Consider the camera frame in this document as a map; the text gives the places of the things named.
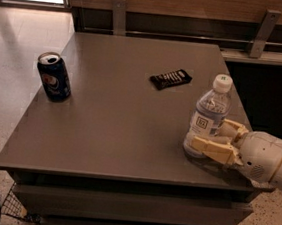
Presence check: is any grey side shelf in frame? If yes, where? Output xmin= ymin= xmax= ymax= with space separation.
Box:
xmin=221 ymin=49 xmax=282 ymax=66

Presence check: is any black wire mesh basket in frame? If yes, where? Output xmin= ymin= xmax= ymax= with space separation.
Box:
xmin=1 ymin=184 xmax=27 ymax=220

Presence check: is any grey drawer cabinet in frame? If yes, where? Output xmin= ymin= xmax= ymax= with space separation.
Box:
xmin=0 ymin=32 xmax=259 ymax=225

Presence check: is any left metal bracket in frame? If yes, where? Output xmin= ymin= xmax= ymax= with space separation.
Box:
xmin=112 ymin=0 xmax=127 ymax=36

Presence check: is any black candy bar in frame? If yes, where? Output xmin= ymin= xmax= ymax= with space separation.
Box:
xmin=149 ymin=69 xmax=192 ymax=90

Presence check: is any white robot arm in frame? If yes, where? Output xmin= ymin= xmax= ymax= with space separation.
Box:
xmin=187 ymin=119 xmax=282 ymax=191

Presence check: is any metal rail bar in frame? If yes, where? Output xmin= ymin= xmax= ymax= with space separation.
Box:
xmin=83 ymin=21 xmax=282 ymax=52

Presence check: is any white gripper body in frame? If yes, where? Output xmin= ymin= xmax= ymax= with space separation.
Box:
xmin=234 ymin=131 xmax=282 ymax=183

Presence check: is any blue soda can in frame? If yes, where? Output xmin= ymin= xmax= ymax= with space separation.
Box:
xmin=37 ymin=52 xmax=71 ymax=102

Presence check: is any upper grey drawer front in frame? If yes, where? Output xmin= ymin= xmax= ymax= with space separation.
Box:
xmin=13 ymin=184 xmax=253 ymax=225

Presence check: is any blue plastic water bottle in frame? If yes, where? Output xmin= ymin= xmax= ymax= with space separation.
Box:
xmin=183 ymin=74 xmax=233 ymax=158

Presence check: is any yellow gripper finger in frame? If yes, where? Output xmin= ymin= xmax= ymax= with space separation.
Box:
xmin=191 ymin=136 xmax=243 ymax=166
xmin=216 ymin=118 xmax=249 ymax=146

